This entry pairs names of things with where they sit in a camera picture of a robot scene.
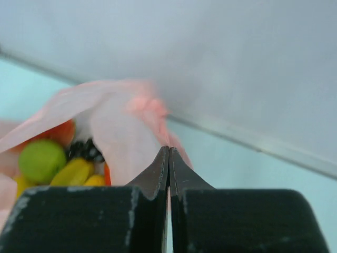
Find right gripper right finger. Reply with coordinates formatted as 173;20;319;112
168;148;329;252

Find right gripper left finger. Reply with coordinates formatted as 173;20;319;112
1;147;169;253

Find pink plastic bag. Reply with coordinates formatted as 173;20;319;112
1;80;190;225

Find yellow fake banana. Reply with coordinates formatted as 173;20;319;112
49;158;94;186

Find black fake grapes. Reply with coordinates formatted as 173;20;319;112
66;138;105;163

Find red fake fruit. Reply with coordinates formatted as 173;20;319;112
32;119;76;147

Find green fake pear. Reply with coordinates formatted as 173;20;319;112
18;140;67;184

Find yellow fake fruit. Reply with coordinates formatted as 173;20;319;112
14;175;37;199

